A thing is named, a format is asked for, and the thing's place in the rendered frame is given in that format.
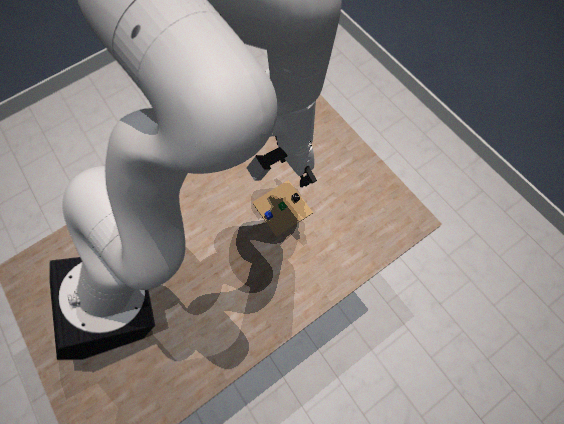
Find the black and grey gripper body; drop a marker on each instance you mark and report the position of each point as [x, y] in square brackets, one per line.
[298, 161]

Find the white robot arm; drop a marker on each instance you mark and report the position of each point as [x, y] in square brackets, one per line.
[216, 108]

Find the tan flat mat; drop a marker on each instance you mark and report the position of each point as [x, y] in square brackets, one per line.
[282, 220]

